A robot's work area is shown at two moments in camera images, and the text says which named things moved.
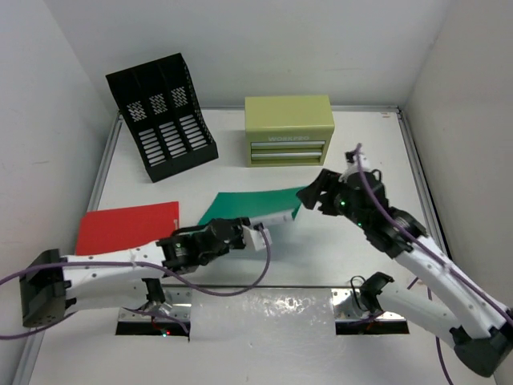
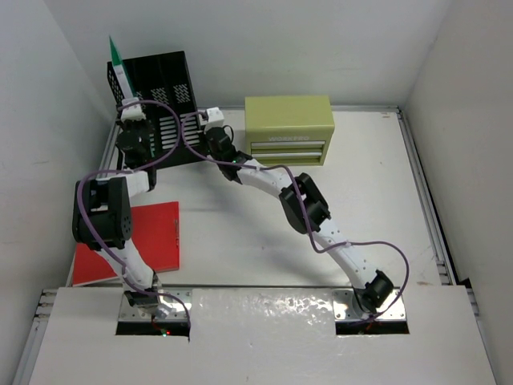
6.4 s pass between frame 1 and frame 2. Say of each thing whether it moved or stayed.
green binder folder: moved
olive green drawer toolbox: stayed
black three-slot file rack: stayed
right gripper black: moved
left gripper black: moved
